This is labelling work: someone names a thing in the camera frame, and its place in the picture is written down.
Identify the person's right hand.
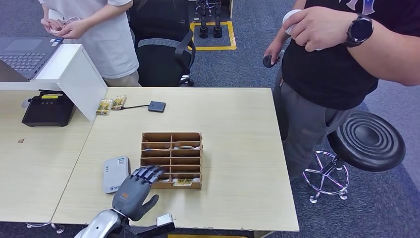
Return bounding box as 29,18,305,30
40,17,64,35
263,39,284,64

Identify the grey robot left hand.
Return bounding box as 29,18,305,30
111,165,167,222

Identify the person's left hand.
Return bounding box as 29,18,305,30
284,6,358,53
59,19,91,40

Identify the white cable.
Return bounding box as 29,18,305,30
49,16,81,34

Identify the small white item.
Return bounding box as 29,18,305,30
47,8,64,22

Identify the black hand controller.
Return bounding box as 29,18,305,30
262,49,285,68

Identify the grey white card reader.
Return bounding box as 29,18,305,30
103,155,131,195

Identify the person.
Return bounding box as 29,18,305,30
38,0,142,88
262,0,420,181

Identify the wooden card organizer box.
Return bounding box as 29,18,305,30
140,132,203,190

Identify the black wristwatch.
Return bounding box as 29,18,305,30
341,13,375,48

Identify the grey laptop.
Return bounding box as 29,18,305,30
0,36,64,81

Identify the white desk partition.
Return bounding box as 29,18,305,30
0,43,109,122

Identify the yellow floor tape square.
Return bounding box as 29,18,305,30
189,20,237,51

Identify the black desktop device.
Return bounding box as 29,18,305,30
21,89,76,128

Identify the black office chair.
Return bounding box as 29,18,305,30
128,0,197,88

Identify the chrome caster base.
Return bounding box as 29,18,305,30
25,222,66,235

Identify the small black usb box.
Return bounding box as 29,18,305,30
148,101,167,114

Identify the black round stool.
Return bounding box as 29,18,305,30
302,110,407,204

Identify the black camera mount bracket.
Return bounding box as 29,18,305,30
121,218,176,238

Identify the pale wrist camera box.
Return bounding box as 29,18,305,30
156,213,173,227

